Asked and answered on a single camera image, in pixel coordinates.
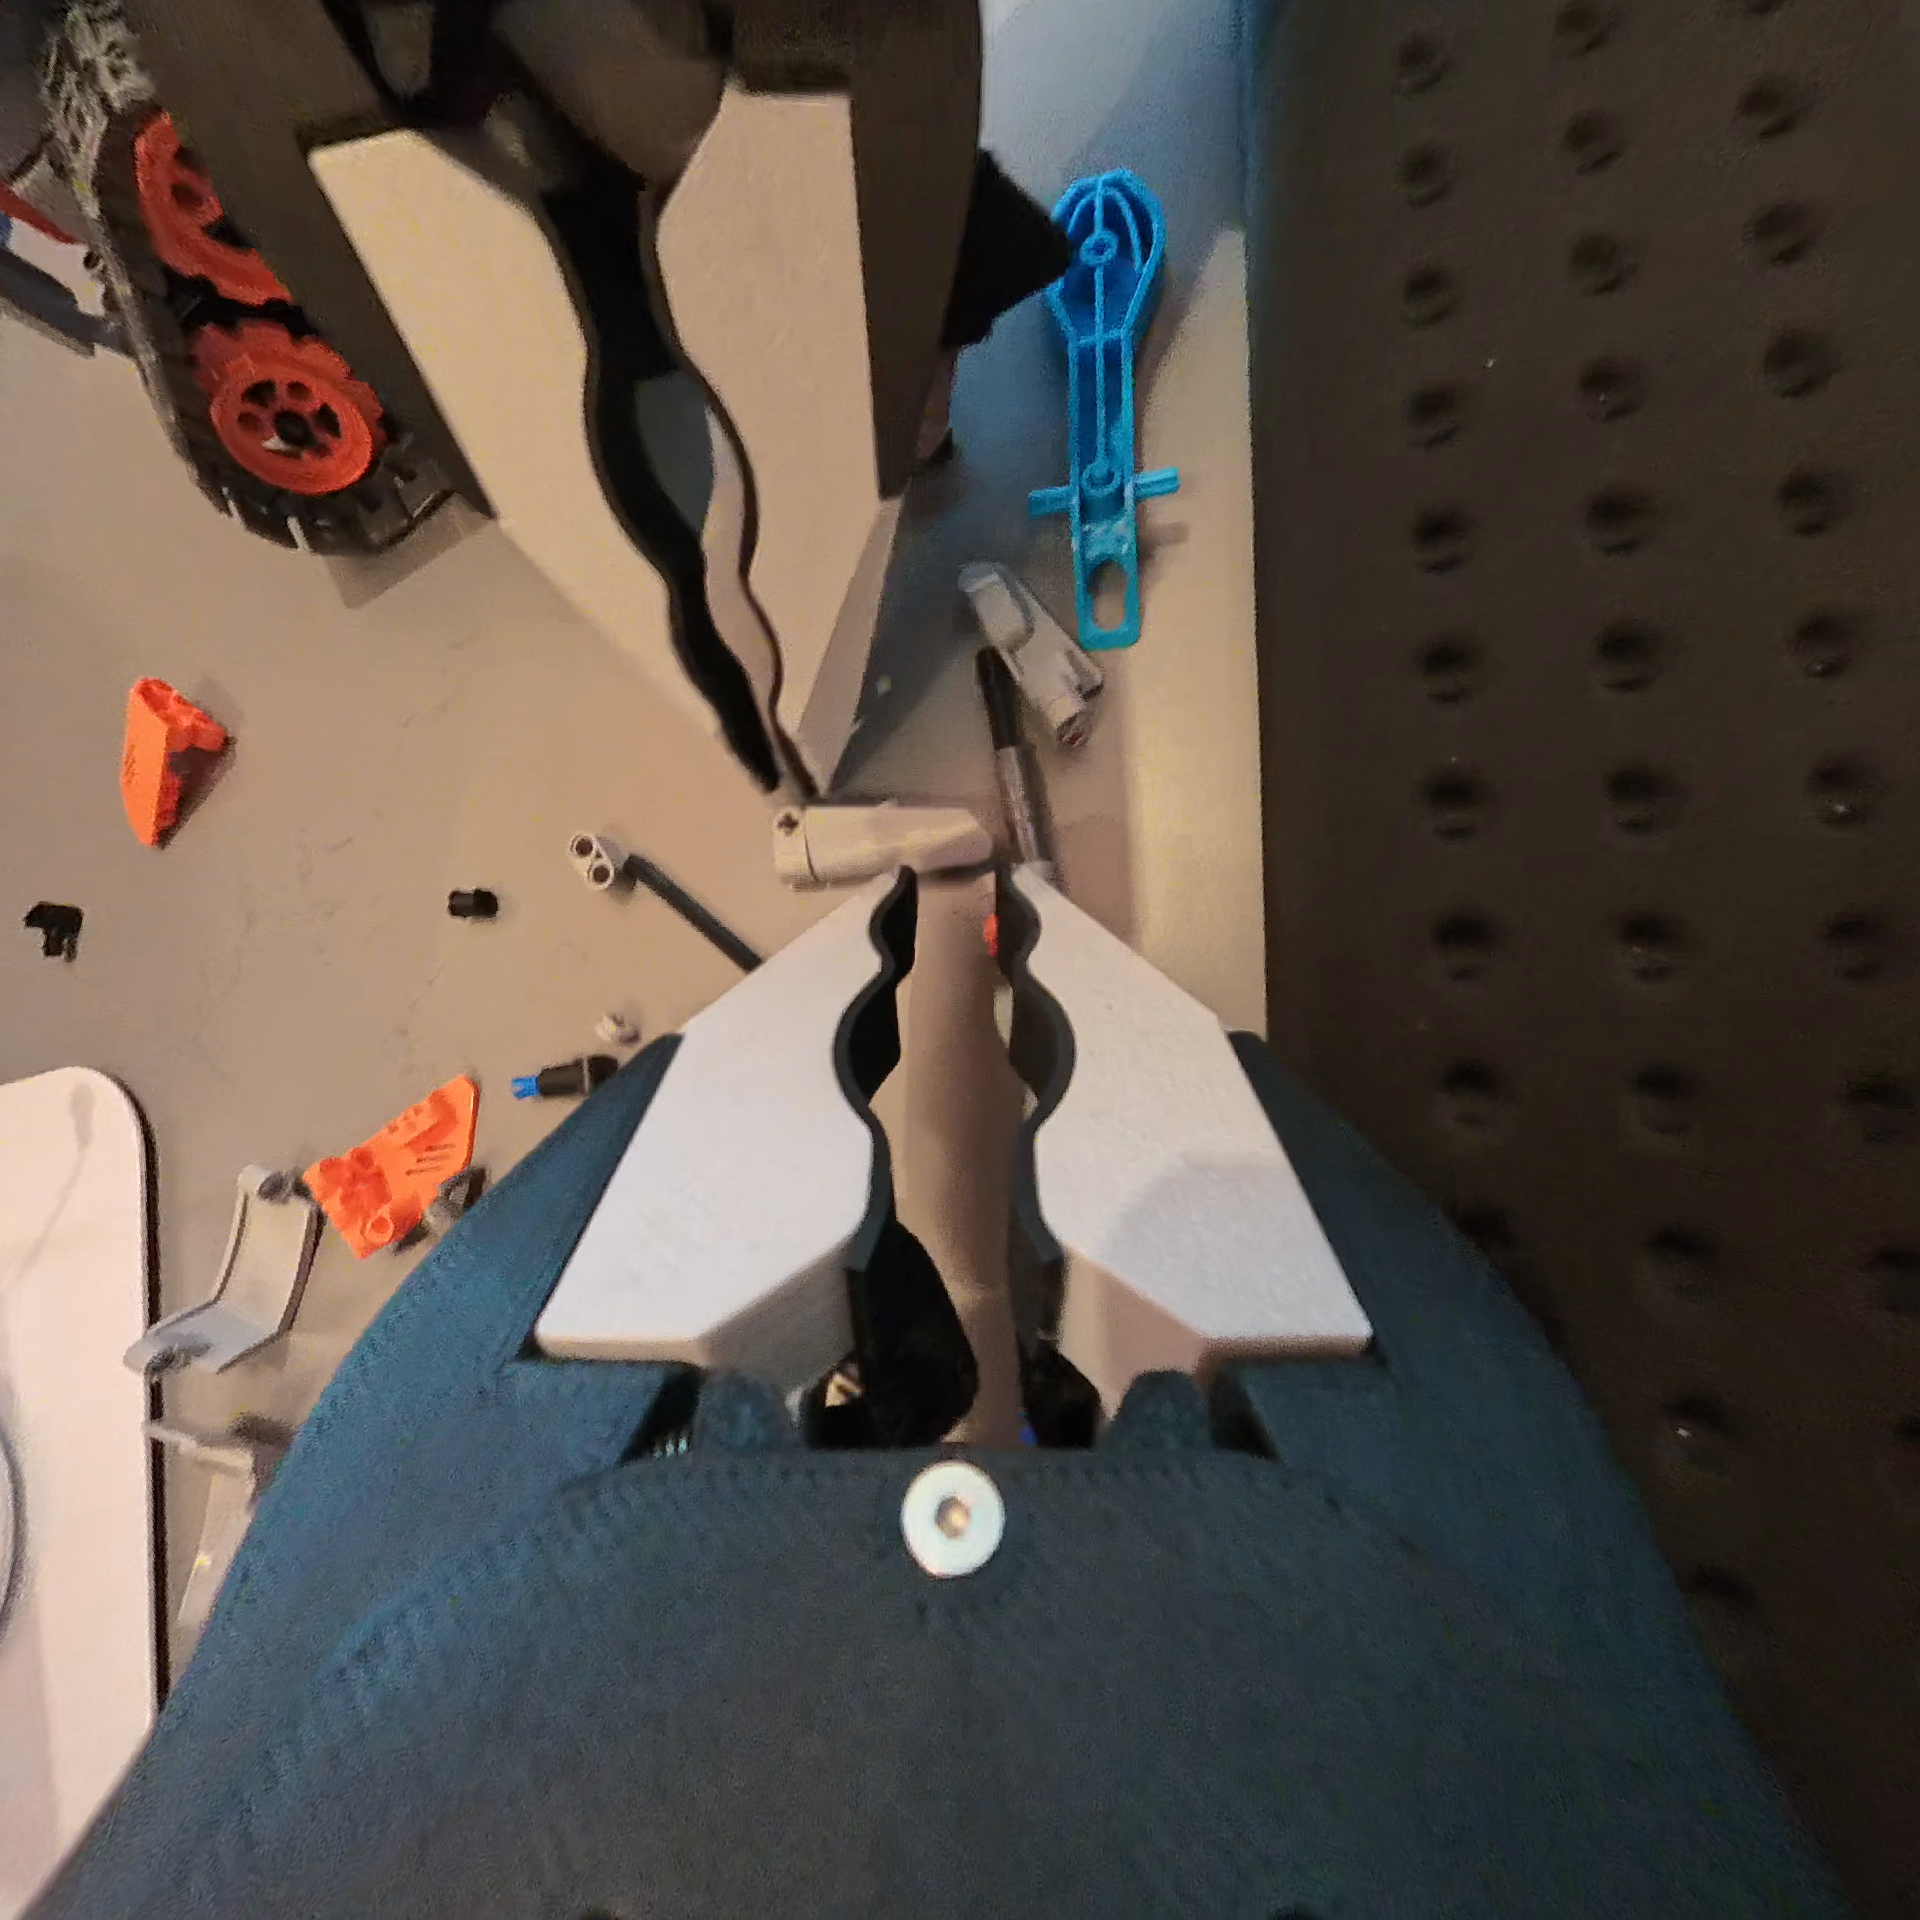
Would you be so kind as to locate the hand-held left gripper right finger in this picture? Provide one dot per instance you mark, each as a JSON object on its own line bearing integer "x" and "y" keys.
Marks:
{"x": 1200, "y": 1201}

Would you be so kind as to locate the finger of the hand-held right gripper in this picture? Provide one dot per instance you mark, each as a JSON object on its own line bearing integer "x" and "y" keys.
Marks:
{"x": 796, "y": 300}
{"x": 464, "y": 300}

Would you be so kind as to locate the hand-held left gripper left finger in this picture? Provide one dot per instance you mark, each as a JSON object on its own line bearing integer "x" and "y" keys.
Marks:
{"x": 705, "y": 1201}

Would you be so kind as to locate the light grey cross-hole connector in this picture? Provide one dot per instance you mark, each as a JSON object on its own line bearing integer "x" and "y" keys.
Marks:
{"x": 796, "y": 848}

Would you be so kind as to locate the light grey beam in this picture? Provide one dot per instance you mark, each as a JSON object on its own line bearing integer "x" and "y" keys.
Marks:
{"x": 885, "y": 840}

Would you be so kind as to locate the black connector with blue pin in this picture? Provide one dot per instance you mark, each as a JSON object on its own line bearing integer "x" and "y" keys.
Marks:
{"x": 570, "y": 1075}

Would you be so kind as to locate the tracked toy robot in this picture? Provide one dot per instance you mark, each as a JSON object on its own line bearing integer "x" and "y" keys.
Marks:
{"x": 285, "y": 428}

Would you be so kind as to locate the dark grey pin connector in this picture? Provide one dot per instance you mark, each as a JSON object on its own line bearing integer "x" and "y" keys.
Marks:
{"x": 454, "y": 1201}

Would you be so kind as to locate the teal separator tool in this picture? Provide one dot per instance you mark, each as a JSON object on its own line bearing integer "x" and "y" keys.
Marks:
{"x": 1102, "y": 376}

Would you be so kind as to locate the long black axle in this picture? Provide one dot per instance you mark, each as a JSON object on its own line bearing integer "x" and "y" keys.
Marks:
{"x": 697, "y": 915}

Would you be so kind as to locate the orange flat panel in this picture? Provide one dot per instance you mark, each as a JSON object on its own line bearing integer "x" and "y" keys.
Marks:
{"x": 398, "y": 1161}

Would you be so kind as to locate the grey double-hole connector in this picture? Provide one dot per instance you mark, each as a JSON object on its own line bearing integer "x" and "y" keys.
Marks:
{"x": 600, "y": 861}

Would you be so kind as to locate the grey cylinder axle assembly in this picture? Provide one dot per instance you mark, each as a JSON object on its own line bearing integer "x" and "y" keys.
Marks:
{"x": 1020, "y": 780}

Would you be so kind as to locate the grey curved panel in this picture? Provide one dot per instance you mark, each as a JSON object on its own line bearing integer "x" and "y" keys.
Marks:
{"x": 218, "y": 1447}
{"x": 247, "y": 1276}

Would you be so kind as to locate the orange wedge brick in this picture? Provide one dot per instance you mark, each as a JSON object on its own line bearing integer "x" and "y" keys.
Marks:
{"x": 166, "y": 757}

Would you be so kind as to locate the black dimpled mat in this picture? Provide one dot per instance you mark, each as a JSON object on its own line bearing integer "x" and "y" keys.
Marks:
{"x": 1576, "y": 749}

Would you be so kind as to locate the white stand base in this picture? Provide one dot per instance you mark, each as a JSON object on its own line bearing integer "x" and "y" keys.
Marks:
{"x": 68, "y": 1276}

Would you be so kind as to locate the black small angled connector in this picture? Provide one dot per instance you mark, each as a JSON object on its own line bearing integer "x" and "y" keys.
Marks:
{"x": 56, "y": 930}

